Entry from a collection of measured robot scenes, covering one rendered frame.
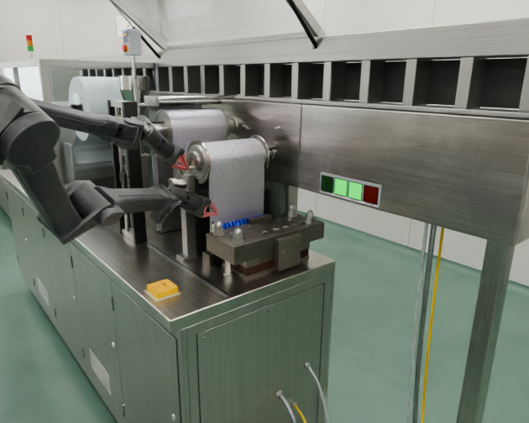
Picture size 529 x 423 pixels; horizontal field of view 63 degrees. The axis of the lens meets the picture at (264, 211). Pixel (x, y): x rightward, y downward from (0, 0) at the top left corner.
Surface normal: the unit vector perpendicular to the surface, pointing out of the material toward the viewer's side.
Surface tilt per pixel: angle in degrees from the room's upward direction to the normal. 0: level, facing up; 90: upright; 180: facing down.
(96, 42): 90
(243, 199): 91
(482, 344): 90
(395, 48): 90
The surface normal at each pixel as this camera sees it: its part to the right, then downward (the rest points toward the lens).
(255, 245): 0.63, 0.23
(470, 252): -0.77, 0.18
